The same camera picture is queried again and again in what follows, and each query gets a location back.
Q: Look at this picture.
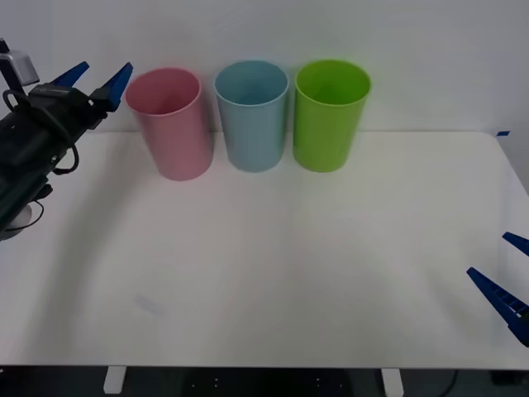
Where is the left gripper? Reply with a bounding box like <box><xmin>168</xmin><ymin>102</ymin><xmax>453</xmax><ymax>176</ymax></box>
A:
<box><xmin>0</xmin><ymin>61</ymin><xmax>135</xmax><ymax>167</ymax></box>

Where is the pink plastic bin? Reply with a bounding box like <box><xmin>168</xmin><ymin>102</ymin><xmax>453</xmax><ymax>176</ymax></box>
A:
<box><xmin>124</xmin><ymin>67</ymin><xmax>215</xmax><ymax>182</ymax></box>

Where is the white table leg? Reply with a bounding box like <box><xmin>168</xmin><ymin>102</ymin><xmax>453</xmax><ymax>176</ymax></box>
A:
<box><xmin>380</xmin><ymin>367</ymin><xmax>404</xmax><ymax>397</ymax></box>
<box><xmin>102</xmin><ymin>366</ymin><xmax>127</xmax><ymax>395</ymax></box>

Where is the green plastic bin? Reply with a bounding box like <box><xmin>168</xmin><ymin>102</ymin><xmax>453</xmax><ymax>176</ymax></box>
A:
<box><xmin>293</xmin><ymin>59</ymin><xmax>372</xmax><ymax>174</ymax></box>

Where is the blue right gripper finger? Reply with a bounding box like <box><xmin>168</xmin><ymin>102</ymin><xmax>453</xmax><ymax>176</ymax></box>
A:
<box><xmin>502</xmin><ymin>232</ymin><xmax>529</xmax><ymax>257</ymax></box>
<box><xmin>466</xmin><ymin>266</ymin><xmax>529</xmax><ymax>348</ymax></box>

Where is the pale blue plastic bin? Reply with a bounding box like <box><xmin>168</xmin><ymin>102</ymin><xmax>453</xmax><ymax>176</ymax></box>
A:
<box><xmin>213</xmin><ymin>60</ymin><xmax>289</xmax><ymax>174</ymax></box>

